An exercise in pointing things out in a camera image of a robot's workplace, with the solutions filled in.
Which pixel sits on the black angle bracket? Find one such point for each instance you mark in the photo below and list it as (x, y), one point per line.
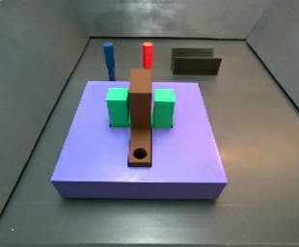
(194, 61)

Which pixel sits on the left green block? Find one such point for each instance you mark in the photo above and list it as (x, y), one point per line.
(118, 106)

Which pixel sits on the green block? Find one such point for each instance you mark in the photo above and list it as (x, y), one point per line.
(118, 106)
(163, 108)

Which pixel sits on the purple base board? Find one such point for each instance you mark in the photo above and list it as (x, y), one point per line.
(93, 166)

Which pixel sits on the right green block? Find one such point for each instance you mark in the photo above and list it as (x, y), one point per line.
(163, 108)

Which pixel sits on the blue peg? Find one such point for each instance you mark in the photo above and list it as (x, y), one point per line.
(110, 59)

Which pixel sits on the red peg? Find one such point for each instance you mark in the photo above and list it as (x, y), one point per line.
(147, 48)

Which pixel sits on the brown L-shaped block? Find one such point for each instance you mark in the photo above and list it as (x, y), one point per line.
(141, 103)

